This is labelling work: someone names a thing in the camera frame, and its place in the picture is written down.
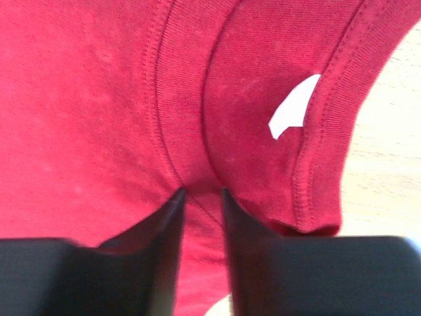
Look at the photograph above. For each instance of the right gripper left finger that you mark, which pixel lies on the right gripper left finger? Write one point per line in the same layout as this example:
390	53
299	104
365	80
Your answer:
133	273

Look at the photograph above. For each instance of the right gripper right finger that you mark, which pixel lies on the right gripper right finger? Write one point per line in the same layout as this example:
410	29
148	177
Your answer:
274	275

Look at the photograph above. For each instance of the dark red t shirt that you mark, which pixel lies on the dark red t shirt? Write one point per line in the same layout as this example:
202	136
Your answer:
107	107

